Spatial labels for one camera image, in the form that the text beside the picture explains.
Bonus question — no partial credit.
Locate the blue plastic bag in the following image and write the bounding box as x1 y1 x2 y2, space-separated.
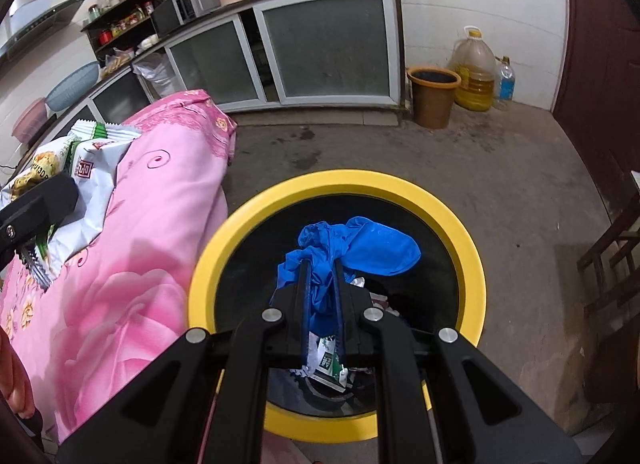
269 215 423 341

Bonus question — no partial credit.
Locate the clear bag of snacks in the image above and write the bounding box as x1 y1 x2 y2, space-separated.
101 46 137 78

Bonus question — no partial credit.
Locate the pink floral blanket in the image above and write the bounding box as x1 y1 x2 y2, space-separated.
0 88 239 446

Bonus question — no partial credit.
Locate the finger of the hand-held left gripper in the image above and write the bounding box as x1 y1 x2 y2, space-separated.
0 173 81 266

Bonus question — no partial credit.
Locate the dark wooden shelf rack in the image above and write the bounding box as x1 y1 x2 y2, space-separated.
81 0 167 64

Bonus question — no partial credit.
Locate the yellow-rimmed black trash bin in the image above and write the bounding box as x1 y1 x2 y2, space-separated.
187 169 487 441

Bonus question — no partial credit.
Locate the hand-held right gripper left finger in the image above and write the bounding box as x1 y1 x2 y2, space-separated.
56 258 315 464

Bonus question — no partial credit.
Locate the person's left hand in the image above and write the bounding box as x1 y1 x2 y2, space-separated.
0 330 37 420

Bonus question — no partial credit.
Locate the kitchen counter cabinet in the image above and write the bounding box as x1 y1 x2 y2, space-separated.
0 0 407 180

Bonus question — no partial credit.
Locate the large cooking oil jug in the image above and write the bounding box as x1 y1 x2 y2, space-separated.
452 26 497 112

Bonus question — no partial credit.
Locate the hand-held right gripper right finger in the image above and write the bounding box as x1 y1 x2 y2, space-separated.
331 255 584 464

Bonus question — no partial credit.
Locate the black microwave oven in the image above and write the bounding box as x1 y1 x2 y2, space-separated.
151 0 222 38

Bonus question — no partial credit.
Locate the blue plastic basket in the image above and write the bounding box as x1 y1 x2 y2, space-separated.
44 61 102 112

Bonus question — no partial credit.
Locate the brown plastic bucket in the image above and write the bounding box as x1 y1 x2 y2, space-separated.
406 65 462 130

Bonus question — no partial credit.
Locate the blue label water bottle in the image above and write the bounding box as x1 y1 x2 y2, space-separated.
493 55 517 111

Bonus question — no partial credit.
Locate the pink plastic basin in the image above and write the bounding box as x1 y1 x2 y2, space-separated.
10 98 49 143

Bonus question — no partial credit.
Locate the white woven sack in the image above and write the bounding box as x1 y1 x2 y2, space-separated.
132 51 177 98

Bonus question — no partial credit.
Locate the white green snack packet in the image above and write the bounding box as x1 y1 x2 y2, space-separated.
0 119 142 289

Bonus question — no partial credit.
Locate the brown wooden door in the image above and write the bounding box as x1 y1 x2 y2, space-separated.
552 0 640 207

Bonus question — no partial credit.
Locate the wooden stool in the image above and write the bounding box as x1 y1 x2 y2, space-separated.
576 170 640 322

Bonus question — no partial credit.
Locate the crumpled white red wrapper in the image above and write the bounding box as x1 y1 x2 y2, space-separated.
349 275 402 319

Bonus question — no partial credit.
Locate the steel range hood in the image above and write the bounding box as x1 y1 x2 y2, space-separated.
0 0 89 64

